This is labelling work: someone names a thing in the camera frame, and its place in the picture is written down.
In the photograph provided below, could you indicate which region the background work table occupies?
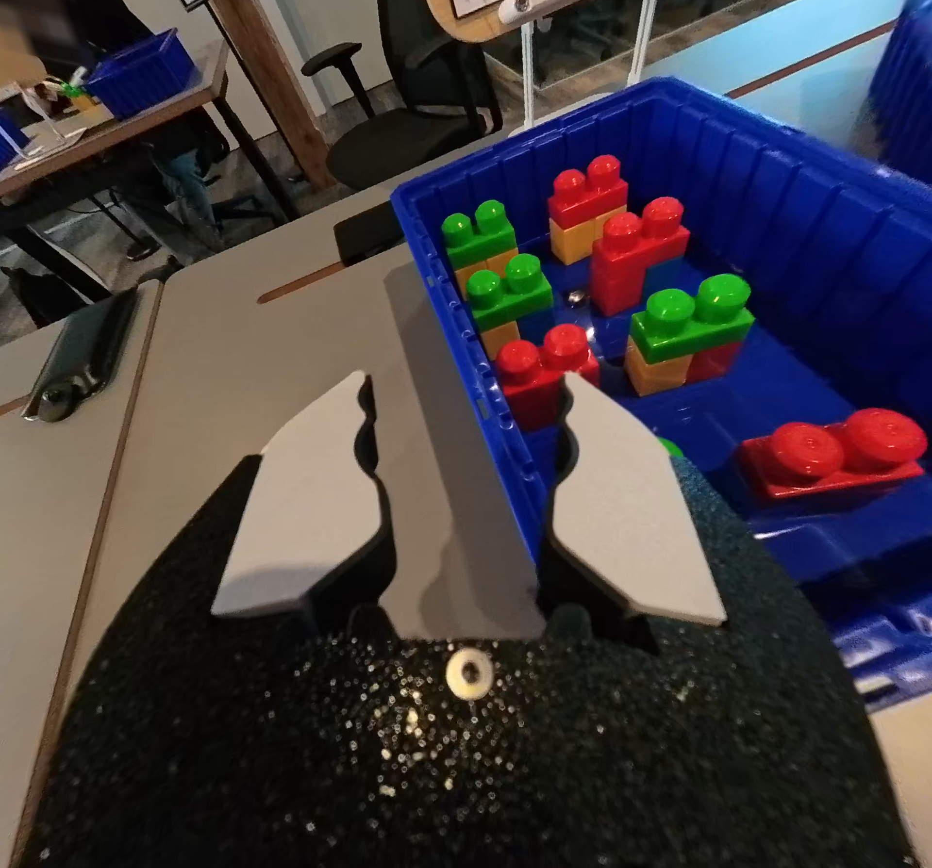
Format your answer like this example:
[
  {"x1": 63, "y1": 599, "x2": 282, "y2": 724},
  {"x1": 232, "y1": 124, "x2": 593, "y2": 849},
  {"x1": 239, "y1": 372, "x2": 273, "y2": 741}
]
[{"x1": 0, "y1": 38, "x2": 301, "y2": 301}]

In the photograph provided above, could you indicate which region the wooden support post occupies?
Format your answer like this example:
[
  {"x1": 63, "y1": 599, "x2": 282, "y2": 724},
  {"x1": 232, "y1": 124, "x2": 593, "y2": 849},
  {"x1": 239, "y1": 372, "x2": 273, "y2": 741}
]
[{"x1": 182, "y1": 0, "x2": 337, "y2": 194}]

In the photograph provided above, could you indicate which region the black rectangular pad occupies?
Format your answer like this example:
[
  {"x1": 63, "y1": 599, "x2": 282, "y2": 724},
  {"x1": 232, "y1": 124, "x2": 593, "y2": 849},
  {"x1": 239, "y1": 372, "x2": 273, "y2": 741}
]
[{"x1": 333, "y1": 200, "x2": 406, "y2": 266}]

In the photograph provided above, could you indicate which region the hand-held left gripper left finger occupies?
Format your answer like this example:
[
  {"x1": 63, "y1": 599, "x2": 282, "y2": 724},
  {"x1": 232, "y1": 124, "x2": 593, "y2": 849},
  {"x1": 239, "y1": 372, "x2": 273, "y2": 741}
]
[{"x1": 210, "y1": 369, "x2": 400, "y2": 618}]

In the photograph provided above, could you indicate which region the black office chair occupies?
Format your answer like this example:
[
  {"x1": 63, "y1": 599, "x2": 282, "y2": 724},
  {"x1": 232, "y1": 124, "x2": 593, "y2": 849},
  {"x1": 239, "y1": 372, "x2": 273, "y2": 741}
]
[{"x1": 300, "y1": 0, "x2": 505, "y2": 194}]

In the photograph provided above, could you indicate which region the cluster of built block bridges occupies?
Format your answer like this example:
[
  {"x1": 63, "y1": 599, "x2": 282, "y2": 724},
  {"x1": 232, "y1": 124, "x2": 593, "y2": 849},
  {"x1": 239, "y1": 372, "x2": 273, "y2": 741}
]
[{"x1": 439, "y1": 153, "x2": 931, "y2": 504}]

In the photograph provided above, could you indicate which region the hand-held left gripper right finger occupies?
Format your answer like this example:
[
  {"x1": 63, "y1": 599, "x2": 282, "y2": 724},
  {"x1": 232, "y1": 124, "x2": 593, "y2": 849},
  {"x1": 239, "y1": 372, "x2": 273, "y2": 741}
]
[{"x1": 542, "y1": 371, "x2": 731, "y2": 629}]

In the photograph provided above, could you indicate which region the black table clamp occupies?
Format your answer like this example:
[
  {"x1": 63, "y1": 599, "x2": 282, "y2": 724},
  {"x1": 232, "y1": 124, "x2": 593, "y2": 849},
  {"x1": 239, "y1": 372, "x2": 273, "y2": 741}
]
[{"x1": 20, "y1": 286, "x2": 141, "y2": 424}]

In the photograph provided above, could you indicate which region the blue plastic bin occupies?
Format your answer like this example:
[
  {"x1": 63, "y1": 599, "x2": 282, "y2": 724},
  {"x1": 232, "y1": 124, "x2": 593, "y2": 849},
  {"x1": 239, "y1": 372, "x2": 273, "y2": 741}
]
[
  {"x1": 0, "y1": 105, "x2": 32, "y2": 169},
  {"x1": 82, "y1": 27, "x2": 202, "y2": 121},
  {"x1": 865, "y1": 0, "x2": 932, "y2": 174},
  {"x1": 389, "y1": 76, "x2": 932, "y2": 705}
]

